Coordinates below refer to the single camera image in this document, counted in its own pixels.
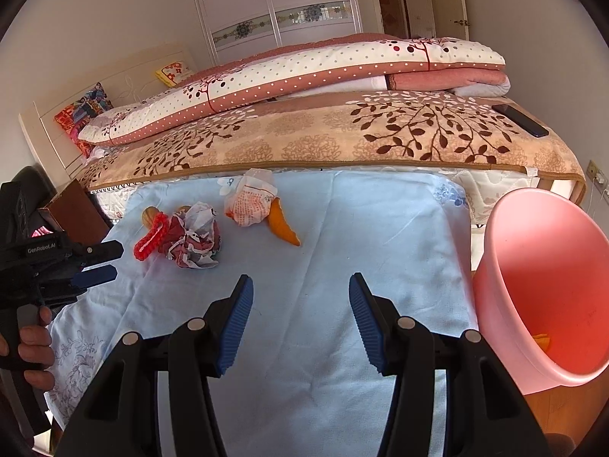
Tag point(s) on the brown leaf print blanket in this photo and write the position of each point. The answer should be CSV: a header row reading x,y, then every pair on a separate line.
x,y
309,143

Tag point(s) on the long orange peel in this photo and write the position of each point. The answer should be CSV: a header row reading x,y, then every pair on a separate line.
x,y
280,226

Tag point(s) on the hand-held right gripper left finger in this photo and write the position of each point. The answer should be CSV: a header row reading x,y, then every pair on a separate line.
x,y
235,323

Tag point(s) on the polka dot tree quilt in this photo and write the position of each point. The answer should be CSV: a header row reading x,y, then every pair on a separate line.
x,y
285,76

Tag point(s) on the white charger plug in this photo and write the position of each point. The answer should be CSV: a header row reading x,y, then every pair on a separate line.
x,y
602,178

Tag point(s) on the pink plastic bucket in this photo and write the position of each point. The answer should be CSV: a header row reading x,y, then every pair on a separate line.
x,y
523,257

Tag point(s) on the small orange peel piece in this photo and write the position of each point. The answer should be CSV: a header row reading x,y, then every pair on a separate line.
x,y
542,342

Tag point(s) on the white plastic bag red print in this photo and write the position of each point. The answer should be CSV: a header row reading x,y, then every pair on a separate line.
x,y
250,204

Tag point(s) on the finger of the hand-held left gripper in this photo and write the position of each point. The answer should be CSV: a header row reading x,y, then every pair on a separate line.
x,y
97,278
102,251

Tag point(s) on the crumpled red white paper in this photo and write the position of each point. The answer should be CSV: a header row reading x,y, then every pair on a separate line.
x,y
192,238

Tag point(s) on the pink folded blanket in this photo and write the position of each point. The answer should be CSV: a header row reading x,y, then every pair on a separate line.
x,y
428,81

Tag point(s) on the white wardrobe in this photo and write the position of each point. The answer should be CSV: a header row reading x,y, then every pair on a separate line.
x,y
238,4

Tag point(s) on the person's left hand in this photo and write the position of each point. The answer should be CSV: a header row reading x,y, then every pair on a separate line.
x,y
35,342

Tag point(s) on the red foam net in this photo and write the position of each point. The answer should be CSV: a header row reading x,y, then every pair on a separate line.
x,y
152,238

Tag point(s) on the yellow flowered pillow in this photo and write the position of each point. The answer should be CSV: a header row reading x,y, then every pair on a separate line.
x,y
173,72

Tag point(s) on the gold wall socket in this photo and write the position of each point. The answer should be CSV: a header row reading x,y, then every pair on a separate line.
x,y
592,169

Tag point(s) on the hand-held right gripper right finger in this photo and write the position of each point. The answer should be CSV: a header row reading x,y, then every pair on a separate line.
x,y
366,323

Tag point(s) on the light blue floral cloth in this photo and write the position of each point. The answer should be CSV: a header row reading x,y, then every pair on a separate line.
x,y
309,257

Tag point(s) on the walnut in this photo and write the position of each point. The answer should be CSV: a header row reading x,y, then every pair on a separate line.
x,y
182,209
151,214

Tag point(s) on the cream headboard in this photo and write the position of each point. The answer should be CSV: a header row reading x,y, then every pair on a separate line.
x,y
128,71

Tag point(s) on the black smartphone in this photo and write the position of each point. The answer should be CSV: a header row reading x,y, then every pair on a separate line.
x,y
518,120

